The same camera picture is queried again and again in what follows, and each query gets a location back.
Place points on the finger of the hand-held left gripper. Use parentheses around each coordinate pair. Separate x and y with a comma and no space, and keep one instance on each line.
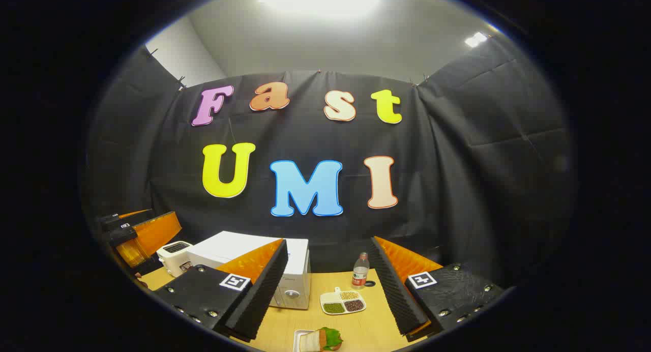
(119,221)
(152,235)

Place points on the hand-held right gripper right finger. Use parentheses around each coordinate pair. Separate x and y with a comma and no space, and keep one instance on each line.
(394,296)

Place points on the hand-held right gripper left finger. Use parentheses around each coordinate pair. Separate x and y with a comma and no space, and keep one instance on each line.
(259,301)

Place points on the white microwave oven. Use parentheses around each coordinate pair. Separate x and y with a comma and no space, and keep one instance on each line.
(297,270)

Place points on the sandwich with lettuce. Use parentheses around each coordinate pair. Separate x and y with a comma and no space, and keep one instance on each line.
(318,340)

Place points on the white toaster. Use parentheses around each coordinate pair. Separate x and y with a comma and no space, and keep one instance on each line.
(173,255)

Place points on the clear plastic water bottle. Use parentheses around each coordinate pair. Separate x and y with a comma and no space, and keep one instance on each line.
(360,275)

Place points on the small white rectangular tray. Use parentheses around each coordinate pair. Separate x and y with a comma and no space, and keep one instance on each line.
(296,339)

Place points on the white divided dish with beans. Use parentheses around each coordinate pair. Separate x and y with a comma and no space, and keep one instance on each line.
(333,307)

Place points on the black backdrop cloth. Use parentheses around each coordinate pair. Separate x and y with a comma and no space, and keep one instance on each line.
(305,138)

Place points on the small ceiling light panel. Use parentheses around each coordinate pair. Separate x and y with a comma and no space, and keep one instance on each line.
(476,39)

